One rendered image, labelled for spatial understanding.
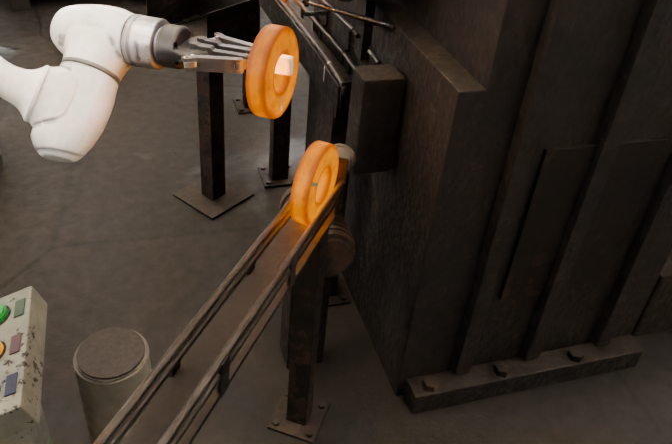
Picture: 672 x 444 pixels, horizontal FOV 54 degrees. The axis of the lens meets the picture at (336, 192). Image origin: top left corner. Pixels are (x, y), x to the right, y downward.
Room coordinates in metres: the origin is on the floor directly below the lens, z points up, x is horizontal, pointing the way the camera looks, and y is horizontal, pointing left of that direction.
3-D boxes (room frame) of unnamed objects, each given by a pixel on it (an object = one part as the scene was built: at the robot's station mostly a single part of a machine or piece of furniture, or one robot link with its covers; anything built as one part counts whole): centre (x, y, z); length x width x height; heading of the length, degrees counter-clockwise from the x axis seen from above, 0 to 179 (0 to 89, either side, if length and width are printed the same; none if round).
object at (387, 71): (1.30, -0.07, 0.68); 0.11 x 0.08 x 0.24; 110
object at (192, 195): (1.89, 0.45, 0.36); 0.26 x 0.20 x 0.72; 55
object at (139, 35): (1.08, 0.35, 0.91); 0.09 x 0.06 x 0.09; 165
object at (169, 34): (1.06, 0.28, 0.92); 0.09 x 0.08 x 0.07; 75
